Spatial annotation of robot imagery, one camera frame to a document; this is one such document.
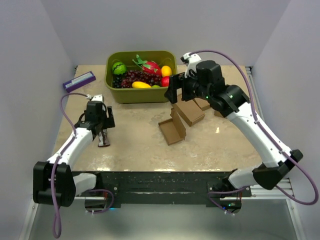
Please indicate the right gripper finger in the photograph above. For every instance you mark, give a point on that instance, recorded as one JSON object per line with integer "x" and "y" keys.
{"x": 175, "y": 83}
{"x": 188, "y": 91}

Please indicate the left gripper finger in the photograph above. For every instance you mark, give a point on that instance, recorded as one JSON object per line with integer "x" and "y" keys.
{"x": 110, "y": 122}
{"x": 99, "y": 132}

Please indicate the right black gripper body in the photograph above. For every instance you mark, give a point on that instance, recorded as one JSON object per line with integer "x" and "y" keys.
{"x": 201, "y": 91}

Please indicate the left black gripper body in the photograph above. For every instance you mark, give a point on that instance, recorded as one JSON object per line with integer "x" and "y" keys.
{"x": 102, "y": 118}

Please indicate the brown snack wrapper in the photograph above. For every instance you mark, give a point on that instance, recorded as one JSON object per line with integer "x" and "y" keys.
{"x": 106, "y": 142}

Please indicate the brown paper box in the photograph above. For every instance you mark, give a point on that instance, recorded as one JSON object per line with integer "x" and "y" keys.
{"x": 173, "y": 129}

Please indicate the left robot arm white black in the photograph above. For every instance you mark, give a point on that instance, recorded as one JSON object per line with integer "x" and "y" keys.
{"x": 56, "y": 173}

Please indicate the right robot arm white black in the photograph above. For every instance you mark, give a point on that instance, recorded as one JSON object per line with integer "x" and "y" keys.
{"x": 233, "y": 103}

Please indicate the middle folded brown box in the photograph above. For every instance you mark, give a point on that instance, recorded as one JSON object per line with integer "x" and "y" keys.
{"x": 202, "y": 104}

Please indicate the folded brown box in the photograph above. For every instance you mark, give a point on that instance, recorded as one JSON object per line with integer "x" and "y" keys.
{"x": 202, "y": 104}
{"x": 189, "y": 111}
{"x": 218, "y": 114}

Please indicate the front folded brown box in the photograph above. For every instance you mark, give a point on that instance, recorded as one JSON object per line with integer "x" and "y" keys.
{"x": 189, "y": 111}

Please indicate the right folded brown box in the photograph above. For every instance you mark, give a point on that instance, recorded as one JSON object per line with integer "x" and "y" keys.
{"x": 218, "y": 114}

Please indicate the purple flat box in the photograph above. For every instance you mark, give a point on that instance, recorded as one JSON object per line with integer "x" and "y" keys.
{"x": 78, "y": 82}

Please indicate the red toy apple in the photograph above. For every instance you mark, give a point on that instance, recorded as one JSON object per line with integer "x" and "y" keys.
{"x": 165, "y": 81}

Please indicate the yellow orange toy lemon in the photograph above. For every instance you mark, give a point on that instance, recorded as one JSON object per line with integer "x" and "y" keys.
{"x": 166, "y": 71}

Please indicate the small green toy fruit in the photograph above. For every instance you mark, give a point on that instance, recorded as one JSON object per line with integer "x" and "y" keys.
{"x": 155, "y": 86}

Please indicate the pink toy dragon fruit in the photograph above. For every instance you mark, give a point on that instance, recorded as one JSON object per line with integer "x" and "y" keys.
{"x": 149, "y": 67}

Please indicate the dark blue toy grapes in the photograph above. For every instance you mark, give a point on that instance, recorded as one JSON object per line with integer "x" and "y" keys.
{"x": 117, "y": 81}

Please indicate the yellow toy mango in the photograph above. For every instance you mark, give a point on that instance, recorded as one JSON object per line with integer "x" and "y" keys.
{"x": 140, "y": 85}

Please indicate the olive green plastic basket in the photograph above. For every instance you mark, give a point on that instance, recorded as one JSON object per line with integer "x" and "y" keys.
{"x": 139, "y": 95}

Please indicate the red toy grapes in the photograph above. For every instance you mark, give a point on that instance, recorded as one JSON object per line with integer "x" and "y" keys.
{"x": 139, "y": 76}

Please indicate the green toy watermelon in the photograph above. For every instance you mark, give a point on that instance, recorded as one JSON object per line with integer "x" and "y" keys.
{"x": 119, "y": 68}

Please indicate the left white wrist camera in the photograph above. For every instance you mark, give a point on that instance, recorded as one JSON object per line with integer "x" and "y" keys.
{"x": 95, "y": 98}

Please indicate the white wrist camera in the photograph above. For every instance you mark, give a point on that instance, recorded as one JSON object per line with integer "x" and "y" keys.
{"x": 95, "y": 98}
{"x": 191, "y": 61}

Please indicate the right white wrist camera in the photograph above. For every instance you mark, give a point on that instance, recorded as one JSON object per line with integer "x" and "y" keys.
{"x": 191, "y": 61}

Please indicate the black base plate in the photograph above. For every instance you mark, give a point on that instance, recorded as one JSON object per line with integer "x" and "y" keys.
{"x": 170, "y": 188}

